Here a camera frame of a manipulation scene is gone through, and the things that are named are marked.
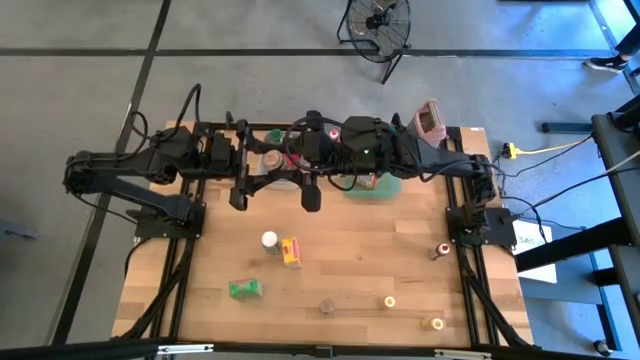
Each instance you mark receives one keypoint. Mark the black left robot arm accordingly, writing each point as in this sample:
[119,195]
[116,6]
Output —
[125,165]

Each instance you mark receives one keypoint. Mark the person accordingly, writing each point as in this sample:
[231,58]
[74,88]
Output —
[607,64]

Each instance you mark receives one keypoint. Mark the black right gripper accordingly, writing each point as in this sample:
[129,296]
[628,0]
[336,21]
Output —
[320,150]

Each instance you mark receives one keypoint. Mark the white lid bagel seasoning jar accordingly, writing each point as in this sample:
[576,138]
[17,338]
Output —
[270,241]

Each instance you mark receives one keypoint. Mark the black aluminium table frame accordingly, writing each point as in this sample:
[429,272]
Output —
[75,351]

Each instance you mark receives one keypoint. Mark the black floor fan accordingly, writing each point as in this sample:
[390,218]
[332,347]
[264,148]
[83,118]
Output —
[374,21]

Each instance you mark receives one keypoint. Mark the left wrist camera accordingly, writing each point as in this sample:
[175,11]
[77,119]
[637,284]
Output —
[238,199]

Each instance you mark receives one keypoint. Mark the black castor wheel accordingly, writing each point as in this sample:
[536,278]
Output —
[602,346]

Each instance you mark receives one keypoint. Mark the cork lid saffron glass jar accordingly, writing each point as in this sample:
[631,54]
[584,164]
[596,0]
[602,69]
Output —
[272,160]
[327,306]

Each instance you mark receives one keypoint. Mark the red cap food colouring bottle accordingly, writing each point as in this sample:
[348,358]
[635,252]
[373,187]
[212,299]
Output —
[440,250]
[334,134]

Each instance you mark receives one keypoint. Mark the black side table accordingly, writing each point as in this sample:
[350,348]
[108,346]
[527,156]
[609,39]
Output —
[607,145]

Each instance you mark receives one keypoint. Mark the yellow cap food colouring bottle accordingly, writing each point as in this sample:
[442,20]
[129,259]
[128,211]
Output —
[387,302]
[433,324]

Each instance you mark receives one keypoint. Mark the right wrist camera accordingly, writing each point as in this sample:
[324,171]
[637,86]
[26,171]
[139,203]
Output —
[311,199]

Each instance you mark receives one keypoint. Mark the teal plastic tray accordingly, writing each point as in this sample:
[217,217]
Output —
[385,189]

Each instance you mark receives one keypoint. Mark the green Apple Jacks box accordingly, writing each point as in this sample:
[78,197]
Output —
[245,289]

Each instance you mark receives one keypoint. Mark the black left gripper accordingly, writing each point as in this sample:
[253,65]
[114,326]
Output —
[220,150]

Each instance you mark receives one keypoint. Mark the white paper sheet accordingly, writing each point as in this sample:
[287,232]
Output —
[542,235]

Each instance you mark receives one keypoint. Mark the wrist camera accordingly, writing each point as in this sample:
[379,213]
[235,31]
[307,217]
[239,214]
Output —
[238,199]
[311,199]

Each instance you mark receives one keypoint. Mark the yellow Corn Pops box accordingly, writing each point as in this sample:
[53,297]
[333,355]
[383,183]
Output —
[291,251]

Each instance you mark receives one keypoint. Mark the silver metal bracket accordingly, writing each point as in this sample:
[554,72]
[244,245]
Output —
[462,354]
[185,348]

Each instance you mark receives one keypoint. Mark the small grey table-level camera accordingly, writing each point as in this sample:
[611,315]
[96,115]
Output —
[324,351]

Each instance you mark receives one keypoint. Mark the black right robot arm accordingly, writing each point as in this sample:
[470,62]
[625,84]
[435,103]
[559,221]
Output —
[450,160]

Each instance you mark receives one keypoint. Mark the orange Frosted Mini Wheats box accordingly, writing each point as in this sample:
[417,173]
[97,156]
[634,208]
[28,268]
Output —
[367,181]

